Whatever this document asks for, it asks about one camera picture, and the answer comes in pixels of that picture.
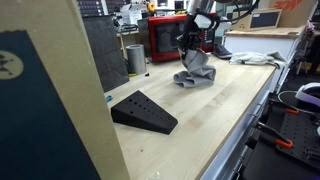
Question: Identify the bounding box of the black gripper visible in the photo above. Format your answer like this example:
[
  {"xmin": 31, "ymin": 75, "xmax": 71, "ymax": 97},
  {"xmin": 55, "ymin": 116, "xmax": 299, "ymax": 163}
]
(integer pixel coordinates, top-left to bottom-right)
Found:
[{"xmin": 176, "ymin": 15, "xmax": 201, "ymax": 55}]

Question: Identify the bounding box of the grey towel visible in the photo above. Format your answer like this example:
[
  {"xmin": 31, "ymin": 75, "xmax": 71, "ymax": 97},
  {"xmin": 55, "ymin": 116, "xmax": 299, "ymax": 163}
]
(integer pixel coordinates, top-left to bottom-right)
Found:
[{"xmin": 173, "ymin": 49, "xmax": 216, "ymax": 88}]

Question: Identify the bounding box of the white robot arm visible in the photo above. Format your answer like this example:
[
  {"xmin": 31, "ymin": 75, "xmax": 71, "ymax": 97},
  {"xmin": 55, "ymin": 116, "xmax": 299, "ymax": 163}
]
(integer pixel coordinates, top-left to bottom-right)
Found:
[{"xmin": 176, "ymin": 0, "xmax": 260, "ymax": 58}]

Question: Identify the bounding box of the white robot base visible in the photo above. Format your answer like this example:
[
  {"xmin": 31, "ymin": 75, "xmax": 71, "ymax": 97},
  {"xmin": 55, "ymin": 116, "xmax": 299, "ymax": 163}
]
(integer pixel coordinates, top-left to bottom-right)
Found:
[{"xmin": 295, "ymin": 82, "xmax": 320, "ymax": 107}]

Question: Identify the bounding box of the white fluffy towel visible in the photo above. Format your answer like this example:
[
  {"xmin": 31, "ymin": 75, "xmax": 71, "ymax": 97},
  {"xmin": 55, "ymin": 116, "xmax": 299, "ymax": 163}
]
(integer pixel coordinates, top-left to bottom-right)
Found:
[{"xmin": 229, "ymin": 51, "xmax": 287, "ymax": 69}]

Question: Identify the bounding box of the red and black microwave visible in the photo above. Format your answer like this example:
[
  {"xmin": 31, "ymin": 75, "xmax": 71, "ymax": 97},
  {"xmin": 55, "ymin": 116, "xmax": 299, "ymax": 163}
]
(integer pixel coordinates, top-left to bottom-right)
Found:
[{"xmin": 147, "ymin": 15, "xmax": 206, "ymax": 62}]

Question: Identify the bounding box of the grey canvas sneaker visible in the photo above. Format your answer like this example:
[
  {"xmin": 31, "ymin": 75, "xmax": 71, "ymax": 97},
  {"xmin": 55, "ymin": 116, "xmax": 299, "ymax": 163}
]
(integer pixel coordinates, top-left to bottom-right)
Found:
[{"xmin": 212, "ymin": 44, "xmax": 232, "ymax": 59}]

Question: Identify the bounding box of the grey metal cylinder cup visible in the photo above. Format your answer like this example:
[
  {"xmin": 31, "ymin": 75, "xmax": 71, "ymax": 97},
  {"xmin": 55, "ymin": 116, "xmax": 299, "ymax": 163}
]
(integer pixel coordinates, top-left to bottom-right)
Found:
[{"xmin": 126, "ymin": 44, "xmax": 147, "ymax": 75}]

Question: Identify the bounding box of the cardboard box with black panel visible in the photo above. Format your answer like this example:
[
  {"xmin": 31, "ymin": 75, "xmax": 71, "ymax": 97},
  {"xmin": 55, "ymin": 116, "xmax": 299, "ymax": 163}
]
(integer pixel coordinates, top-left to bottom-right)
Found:
[{"xmin": 231, "ymin": 8, "xmax": 282, "ymax": 31}]

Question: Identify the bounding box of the large cardboard box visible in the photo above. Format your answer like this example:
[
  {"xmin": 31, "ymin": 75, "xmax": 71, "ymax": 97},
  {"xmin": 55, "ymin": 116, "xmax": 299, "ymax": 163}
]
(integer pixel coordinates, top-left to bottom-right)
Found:
[{"xmin": 0, "ymin": 0, "xmax": 129, "ymax": 180}]

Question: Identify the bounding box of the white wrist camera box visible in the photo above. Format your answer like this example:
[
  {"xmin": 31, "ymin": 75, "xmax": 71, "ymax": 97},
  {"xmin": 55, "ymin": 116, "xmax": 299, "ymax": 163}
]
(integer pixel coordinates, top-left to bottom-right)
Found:
[{"xmin": 193, "ymin": 13, "xmax": 233, "ymax": 31}]

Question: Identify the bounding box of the white cable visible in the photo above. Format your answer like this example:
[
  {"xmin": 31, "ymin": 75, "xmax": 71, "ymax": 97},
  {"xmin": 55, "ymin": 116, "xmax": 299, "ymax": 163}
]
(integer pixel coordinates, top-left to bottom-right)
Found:
[{"xmin": 277, "ymin": 89, "xmax": 320, "ymax": 116}]

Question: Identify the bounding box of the orange handled clamp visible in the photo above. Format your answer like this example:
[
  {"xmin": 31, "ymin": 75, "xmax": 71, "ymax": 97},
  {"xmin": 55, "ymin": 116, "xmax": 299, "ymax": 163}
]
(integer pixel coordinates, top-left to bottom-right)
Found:
[{"xmin": 255, "ymin": 122, "xmax": 293, "ymax": 149}]

